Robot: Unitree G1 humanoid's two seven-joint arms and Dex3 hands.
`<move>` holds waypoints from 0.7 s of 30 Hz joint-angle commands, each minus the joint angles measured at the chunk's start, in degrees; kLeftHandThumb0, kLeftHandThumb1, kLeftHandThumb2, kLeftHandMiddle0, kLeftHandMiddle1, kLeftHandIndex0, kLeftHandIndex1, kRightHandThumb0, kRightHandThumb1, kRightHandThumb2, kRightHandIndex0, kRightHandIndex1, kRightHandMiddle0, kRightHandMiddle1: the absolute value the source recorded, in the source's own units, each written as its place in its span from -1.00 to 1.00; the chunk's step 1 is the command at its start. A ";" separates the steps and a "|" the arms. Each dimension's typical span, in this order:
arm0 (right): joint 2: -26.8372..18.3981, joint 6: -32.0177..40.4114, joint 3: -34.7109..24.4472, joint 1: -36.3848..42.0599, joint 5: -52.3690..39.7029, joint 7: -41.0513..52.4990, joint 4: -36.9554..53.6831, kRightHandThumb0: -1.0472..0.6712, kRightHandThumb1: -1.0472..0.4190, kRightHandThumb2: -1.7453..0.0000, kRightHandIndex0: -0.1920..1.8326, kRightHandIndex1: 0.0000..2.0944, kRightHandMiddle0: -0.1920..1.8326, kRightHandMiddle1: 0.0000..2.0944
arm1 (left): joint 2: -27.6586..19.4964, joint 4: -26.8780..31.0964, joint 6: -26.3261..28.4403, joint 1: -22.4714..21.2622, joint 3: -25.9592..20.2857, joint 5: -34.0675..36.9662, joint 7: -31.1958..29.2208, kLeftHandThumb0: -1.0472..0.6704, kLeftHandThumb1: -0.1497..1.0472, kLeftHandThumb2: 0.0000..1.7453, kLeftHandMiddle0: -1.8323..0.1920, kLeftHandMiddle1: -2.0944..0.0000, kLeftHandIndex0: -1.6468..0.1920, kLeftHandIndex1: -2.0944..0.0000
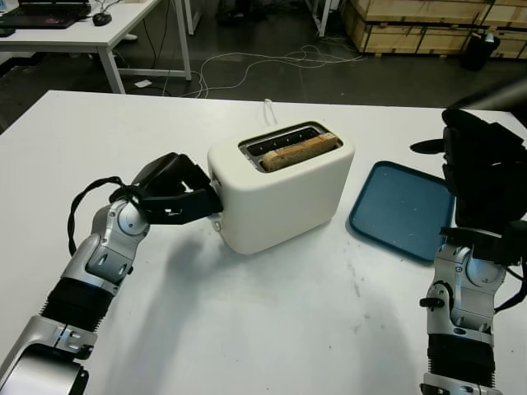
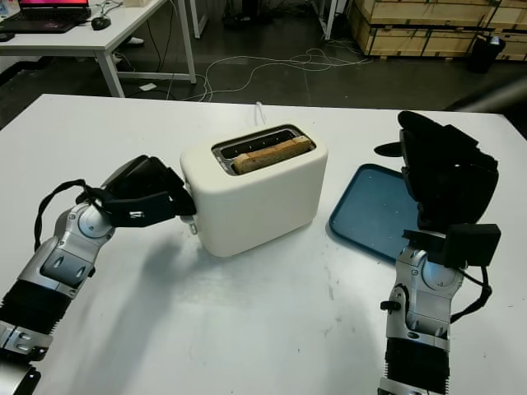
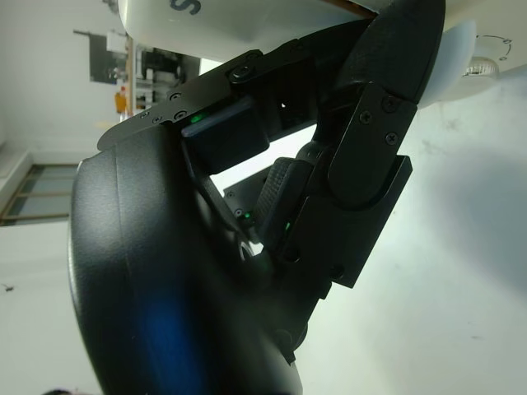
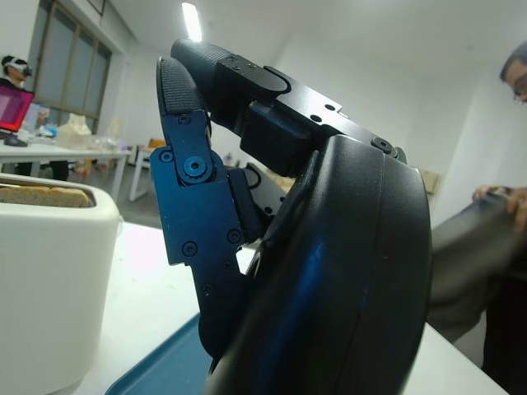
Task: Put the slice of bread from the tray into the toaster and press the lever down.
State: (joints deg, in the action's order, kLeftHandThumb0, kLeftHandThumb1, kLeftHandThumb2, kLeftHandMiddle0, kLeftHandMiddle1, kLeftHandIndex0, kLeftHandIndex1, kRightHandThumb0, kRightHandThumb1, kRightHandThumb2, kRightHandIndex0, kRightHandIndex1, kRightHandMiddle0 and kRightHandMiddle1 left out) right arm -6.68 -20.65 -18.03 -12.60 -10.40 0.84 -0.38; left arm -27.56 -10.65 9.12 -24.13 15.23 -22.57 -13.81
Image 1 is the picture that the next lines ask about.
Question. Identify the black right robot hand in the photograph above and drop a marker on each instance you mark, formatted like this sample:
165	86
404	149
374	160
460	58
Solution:
486	173

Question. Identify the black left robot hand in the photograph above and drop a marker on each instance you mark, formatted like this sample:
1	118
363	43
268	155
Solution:
173	175

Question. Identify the brown bread slice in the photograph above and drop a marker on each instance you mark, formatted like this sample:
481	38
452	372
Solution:
296	152

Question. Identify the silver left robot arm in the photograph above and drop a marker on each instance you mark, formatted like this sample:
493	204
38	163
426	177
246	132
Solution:
103	255

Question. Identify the silver toaster knob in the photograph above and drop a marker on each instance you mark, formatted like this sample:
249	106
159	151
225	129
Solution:
217	224

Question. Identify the blue plastic tray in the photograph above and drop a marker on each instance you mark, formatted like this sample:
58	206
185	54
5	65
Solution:
399	210

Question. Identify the cream two-slot toaster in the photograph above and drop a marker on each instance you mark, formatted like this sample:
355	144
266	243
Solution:
280	205

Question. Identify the white paper sheet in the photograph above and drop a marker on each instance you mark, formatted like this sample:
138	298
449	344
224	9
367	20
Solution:
143	83

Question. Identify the black trash bin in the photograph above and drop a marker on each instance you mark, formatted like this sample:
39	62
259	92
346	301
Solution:
477	53

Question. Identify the white shoe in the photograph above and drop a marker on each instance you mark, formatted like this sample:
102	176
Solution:
131	37

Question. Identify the wooden crate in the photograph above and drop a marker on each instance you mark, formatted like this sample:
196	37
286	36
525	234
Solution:
411	33

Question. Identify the white table leg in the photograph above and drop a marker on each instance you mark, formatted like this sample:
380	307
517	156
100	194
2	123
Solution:
323	16
192	16

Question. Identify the white office desk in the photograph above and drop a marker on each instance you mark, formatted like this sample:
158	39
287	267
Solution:
82	35

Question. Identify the black computer mouse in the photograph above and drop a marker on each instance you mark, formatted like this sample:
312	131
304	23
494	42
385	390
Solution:
102	19

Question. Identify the black laptop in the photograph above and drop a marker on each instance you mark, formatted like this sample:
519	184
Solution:
41	18

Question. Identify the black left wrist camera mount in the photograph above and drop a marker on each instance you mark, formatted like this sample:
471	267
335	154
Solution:
185	207

